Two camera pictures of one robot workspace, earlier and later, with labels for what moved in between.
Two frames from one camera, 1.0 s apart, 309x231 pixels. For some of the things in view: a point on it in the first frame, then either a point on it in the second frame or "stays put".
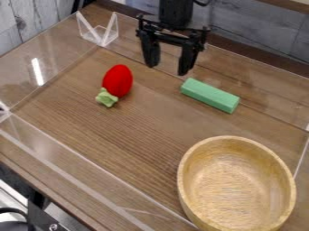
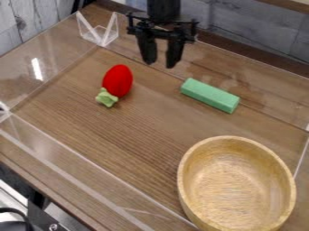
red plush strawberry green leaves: (117, 85) stays put
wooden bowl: (236, 186) stays put
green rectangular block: (210, 96) stays put
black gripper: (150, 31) → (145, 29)
